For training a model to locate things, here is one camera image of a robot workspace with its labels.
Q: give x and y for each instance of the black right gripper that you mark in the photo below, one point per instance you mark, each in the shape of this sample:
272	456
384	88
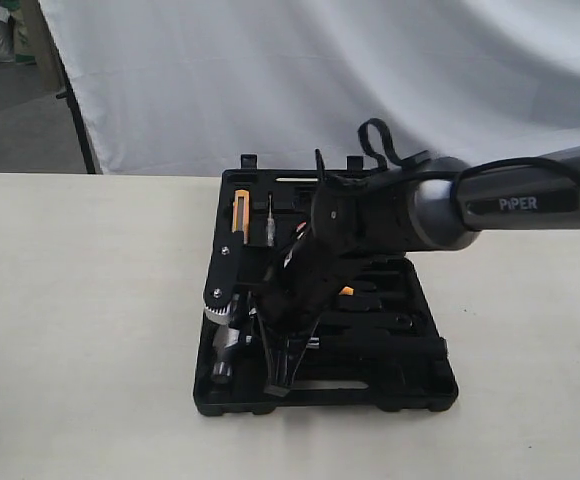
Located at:
287	325

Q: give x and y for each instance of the black plastic tool case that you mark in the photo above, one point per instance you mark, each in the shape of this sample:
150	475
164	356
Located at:
388	295

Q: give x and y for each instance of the claw hammer black grip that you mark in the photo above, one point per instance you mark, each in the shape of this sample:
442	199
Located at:
358	344

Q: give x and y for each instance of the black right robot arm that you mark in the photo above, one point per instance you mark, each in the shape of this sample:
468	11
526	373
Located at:
442	205

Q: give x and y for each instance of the clear voltage tester screwdriver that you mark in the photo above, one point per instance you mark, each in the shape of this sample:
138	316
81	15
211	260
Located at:
270	223

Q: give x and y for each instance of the orange utility knife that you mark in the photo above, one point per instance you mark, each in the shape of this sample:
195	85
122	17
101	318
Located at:
241	212

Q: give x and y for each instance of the white backdrop cloth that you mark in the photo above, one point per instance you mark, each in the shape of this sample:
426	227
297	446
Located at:
186	87

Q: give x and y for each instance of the black backdrop stand pole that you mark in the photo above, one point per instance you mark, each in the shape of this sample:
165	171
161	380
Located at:
68	95

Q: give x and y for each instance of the wooden partition panel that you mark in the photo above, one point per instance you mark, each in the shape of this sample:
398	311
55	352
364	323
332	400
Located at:
43	46

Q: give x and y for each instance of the green and tan bag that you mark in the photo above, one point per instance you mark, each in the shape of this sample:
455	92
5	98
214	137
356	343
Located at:
23	51

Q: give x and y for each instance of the orange handled pliers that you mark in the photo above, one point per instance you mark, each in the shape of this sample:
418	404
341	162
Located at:
347	291

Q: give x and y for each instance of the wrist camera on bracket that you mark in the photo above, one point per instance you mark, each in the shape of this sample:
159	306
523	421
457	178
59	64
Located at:
233	272

